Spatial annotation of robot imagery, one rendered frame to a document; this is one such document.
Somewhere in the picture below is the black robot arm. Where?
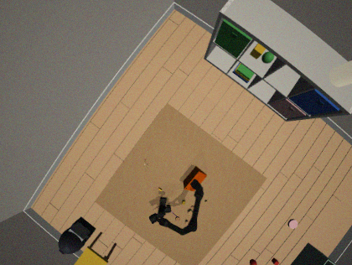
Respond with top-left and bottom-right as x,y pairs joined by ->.
149,179 -> 204,236

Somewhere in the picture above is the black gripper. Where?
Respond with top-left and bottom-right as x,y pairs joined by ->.
158,197 -> 166,211

